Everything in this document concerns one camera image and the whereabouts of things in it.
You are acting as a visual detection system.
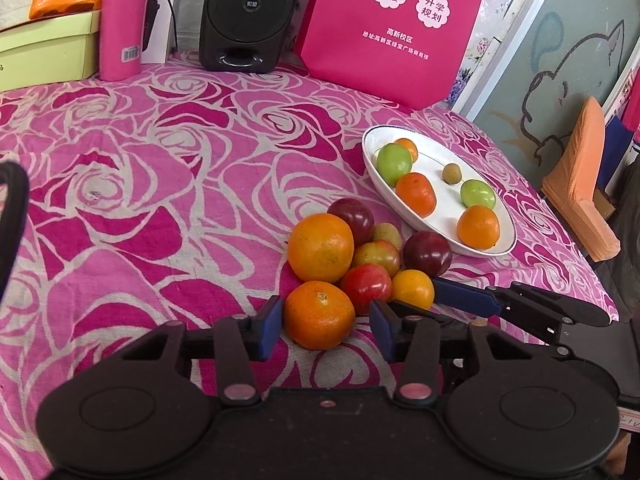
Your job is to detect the small yellow orange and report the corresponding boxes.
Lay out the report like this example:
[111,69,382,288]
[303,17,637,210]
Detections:
[395,138,419,164]
[392,270,435,311]

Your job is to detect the dark plum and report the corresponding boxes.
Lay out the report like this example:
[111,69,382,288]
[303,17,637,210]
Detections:
[402,231,452,278]
[328,198,374,247]

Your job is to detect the orange large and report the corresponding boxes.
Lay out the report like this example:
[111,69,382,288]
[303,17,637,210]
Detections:
[457,205,501,250]

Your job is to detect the red green tomato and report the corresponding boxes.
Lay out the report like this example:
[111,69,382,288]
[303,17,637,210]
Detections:
[352,240,401,278]

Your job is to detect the tan longan back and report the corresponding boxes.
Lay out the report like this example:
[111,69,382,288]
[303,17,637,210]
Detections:
[372,222,404,250]

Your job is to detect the tan longan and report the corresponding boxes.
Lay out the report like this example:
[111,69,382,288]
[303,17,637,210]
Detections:
[372,222,404,250]
[442,162,462,185]

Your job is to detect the green apple fruit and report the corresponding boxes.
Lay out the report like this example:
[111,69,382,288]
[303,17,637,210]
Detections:
[459,179,497,209]
[375,143,412,188]

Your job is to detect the orange front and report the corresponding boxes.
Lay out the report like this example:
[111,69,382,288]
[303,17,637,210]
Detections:
[395,172,437,218]

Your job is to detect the tan longan front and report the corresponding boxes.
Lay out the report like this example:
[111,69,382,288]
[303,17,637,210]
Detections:
[442,162,462,185]

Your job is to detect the orange covered chair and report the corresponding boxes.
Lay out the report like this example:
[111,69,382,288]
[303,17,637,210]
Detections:
[541,96,620,262]

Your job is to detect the white ceramic plate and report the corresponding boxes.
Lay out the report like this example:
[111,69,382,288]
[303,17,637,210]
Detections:
[361,125,518,258]

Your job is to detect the pink rose tablecloth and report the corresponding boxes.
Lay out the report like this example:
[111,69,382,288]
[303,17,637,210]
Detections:
[1,54,616,479]

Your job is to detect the magenta fabric bag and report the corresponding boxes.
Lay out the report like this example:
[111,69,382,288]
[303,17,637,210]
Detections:
[295,0,482,110]

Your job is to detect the pink thermos bottle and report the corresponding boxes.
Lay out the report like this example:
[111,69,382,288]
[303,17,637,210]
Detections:
[99,0,146,81]

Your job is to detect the white box behind thermos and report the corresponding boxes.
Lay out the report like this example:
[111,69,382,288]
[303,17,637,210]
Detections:
[141,0,179,64]

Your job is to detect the black speaker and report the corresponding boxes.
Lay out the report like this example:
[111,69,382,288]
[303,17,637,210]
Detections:
[198,0,296,74]

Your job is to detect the green shoe box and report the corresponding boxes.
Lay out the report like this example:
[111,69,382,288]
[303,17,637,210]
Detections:
[0,11,101,91]

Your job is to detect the black strap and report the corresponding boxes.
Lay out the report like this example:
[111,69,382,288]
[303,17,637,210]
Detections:
[0,160,32,302]

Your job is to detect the black speaker cable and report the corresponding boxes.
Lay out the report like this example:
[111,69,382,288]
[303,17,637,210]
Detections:
[153,0,180,53]

